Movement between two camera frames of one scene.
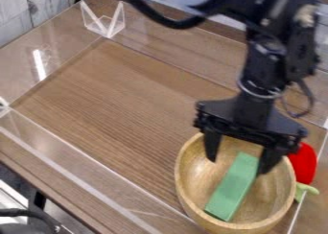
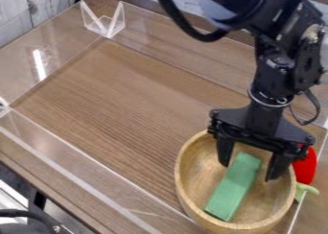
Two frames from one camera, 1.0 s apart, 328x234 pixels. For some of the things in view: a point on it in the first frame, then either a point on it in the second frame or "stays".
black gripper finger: x=213 y=142 to x=225 y=149
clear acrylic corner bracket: x=106 y=26 stays
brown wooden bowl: x=199 y=177 stays
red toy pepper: x=305 y=162 stays
